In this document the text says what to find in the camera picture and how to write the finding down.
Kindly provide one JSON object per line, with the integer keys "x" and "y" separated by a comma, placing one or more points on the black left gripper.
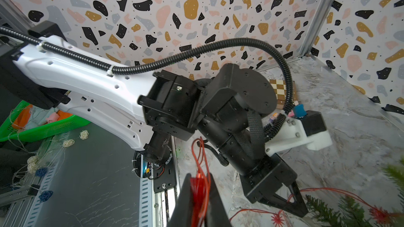
{"x": 266, "y": 178}

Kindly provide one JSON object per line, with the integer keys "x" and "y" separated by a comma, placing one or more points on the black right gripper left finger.
{"x": 184, "y": 214}

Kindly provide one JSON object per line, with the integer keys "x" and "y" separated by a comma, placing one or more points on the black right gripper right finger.
{"x": 216, "y": 215}

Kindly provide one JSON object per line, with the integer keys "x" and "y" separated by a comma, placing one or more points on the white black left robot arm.
{"x": 145, "y": 104}

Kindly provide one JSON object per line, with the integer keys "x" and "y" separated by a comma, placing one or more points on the small green christmas tree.
{"x": 353, "y": 211}

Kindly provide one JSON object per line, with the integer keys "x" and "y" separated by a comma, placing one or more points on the pink toy figure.
{"x": 277, "y": 112}

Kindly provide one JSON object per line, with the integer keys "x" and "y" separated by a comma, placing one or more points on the checkered wooden board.
{"x": 279, "y": 87}

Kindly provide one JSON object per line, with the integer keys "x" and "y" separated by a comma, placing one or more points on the green plastic basket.
{"x": 29, "y": 123}

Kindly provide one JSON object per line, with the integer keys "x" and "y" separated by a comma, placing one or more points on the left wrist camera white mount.
{"x": 305, "y": 128}

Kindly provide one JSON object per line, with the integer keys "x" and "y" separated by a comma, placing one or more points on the metal base rail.
{"x": 87, "y": 183}

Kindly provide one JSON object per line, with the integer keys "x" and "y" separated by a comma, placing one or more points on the metal corner post right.
{"x": 314, "y": 28}

